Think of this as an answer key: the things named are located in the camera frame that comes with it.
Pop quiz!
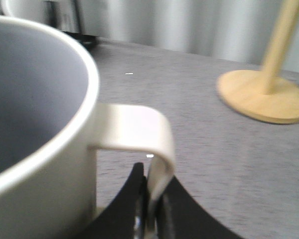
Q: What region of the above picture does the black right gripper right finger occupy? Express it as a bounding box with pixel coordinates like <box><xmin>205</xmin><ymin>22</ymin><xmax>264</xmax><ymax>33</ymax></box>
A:
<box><xmin>156</xmin><ymin>177</ymin><xmax>241</xmax><ymax>239</ymax></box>

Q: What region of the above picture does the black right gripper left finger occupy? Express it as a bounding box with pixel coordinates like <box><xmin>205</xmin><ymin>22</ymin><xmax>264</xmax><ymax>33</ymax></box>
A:
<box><xmin>76</xmin><ymin>162</ymin><xmax>147</xmax><ymax>239</ymax></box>

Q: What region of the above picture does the white HOME mug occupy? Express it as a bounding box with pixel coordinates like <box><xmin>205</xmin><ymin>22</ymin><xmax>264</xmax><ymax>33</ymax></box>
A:
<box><xmin>0</xmin><ymin>15</ymin><xmax>175</xmax><ymax>239</ymax></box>

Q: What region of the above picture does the wooden mug tree stand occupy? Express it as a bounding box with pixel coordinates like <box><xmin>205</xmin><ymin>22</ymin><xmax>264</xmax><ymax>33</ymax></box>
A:
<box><xmin>217</xmin><ymin>0</ymin><xmax>299</xmax><ymax>124</ymax></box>

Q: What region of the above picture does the black wire mug rack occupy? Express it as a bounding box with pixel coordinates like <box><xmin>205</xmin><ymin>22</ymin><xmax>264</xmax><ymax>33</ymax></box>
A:
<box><xmin>63</xmin><ymin>31</ymin><xmax>99</xmax><ymax>49</ymax></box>

